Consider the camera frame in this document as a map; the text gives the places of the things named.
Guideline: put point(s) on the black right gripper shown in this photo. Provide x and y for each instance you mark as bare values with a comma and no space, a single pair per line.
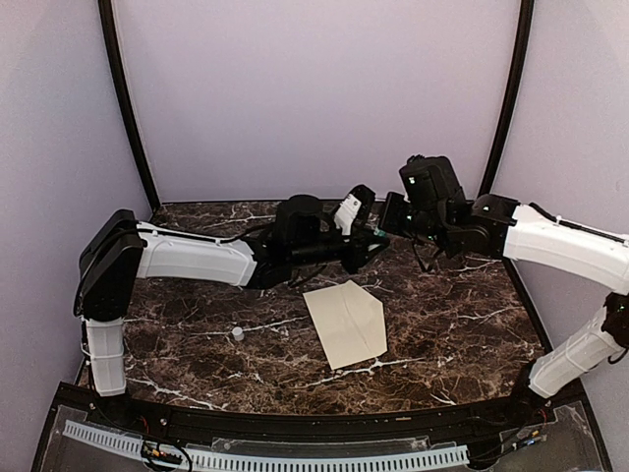
388,220

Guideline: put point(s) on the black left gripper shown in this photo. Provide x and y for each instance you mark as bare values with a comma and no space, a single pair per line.
360,256

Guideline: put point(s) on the cream paper envelope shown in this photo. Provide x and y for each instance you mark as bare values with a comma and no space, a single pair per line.
349,322

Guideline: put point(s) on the white glue stick cap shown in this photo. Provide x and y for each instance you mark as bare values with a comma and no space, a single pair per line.
238,333

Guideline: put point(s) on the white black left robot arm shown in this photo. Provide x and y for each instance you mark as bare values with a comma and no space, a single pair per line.
301,233

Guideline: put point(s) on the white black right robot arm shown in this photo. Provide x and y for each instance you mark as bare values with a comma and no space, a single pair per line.
434,209

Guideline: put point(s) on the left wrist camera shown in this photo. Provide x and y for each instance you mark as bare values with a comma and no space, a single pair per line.
353,212

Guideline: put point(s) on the white slotted cable duct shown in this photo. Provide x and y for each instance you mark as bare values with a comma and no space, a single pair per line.
242,455

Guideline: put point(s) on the black enclosure frame post right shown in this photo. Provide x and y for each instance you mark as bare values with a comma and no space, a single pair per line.
516,69

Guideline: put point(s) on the black enclosure frame post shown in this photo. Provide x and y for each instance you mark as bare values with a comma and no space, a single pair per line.
516,69
126,107

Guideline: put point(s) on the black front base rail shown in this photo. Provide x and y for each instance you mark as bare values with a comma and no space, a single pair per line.
479,422

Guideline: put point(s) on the black enclosure frame post left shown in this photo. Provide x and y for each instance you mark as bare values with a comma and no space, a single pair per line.
126,107

